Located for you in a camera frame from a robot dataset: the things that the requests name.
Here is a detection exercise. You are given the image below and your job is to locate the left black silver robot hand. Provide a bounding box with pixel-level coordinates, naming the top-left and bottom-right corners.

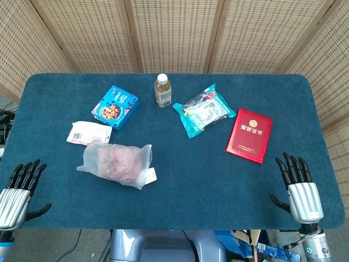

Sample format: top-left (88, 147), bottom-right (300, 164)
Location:
top-left (0, 159), bottom-right (52, 230)

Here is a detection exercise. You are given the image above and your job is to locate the pink floral cloth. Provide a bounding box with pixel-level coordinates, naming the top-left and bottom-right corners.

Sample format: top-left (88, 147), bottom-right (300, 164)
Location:
top-left (98, 146), bottom-right (145, 183)

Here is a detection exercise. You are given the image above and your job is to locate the blue cookie box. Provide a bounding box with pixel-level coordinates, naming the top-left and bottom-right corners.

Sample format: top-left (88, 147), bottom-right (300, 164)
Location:
top-left (91, 85), bottom-right (140, 132)

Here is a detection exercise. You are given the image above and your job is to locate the blue felt table mat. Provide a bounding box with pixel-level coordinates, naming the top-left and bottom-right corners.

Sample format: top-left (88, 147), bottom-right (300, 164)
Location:
top-left (0, 73), bottom-right (346, 230)

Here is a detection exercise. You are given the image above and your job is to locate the translucent white plastic bag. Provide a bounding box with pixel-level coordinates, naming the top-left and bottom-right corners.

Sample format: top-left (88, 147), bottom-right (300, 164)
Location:
top-left (76, 140), bottom-right (158, 190)

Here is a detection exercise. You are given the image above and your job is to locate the white paper hang tag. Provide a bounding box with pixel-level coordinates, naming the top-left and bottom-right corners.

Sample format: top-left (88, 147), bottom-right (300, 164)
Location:
top-left (141, 168), bottom-right (158, 183)

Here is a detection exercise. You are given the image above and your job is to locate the grey robot torso base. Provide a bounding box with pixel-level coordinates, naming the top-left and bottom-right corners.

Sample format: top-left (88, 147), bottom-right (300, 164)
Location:
top-left (109, 229), bottom-right (227, 262)

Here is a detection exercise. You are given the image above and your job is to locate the woven folding screen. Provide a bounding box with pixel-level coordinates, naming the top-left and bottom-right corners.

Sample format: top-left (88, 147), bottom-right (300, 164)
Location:
top-left (0, 0), bottom-right (349, 196)

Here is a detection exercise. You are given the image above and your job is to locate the yellow tea bottle white cap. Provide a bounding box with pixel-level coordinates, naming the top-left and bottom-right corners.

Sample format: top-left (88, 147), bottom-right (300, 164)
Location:
top-left (154, 73), bottom-right (173, 109)

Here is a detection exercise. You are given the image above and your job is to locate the blue cardboard box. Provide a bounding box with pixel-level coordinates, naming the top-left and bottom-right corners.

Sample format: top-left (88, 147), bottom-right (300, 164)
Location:
top-left (256, 243), bottom-right (300, 262)

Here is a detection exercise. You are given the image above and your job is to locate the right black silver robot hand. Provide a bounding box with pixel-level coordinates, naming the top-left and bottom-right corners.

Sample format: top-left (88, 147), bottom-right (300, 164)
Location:
top-left (269, 152), bottom-right (324, 225)

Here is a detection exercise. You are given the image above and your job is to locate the red certificate booklet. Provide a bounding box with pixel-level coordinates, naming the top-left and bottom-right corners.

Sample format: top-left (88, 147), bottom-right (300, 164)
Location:
top-left (225, 108), bottom-right (274, 165)

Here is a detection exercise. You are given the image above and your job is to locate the black floor cable bundle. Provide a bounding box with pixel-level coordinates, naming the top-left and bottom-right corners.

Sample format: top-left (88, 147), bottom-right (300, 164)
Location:
top-left (0, 108), bottom-right (16, 145)

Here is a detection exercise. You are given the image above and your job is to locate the pink white snack packet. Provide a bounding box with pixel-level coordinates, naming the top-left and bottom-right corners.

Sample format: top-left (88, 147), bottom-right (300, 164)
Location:
top-left (66, 121), bottom-right (113, 146)

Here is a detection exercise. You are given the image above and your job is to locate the dark thin floor cable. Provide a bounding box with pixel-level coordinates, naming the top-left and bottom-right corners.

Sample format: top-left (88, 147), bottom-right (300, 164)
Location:
top-left (64, 229), bottom-right (82, 262)

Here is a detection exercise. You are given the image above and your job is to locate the teal clear snack package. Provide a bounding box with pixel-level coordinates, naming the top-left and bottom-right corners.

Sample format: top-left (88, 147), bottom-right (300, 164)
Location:
top-left (172, 83), bottom-right (237, 139)

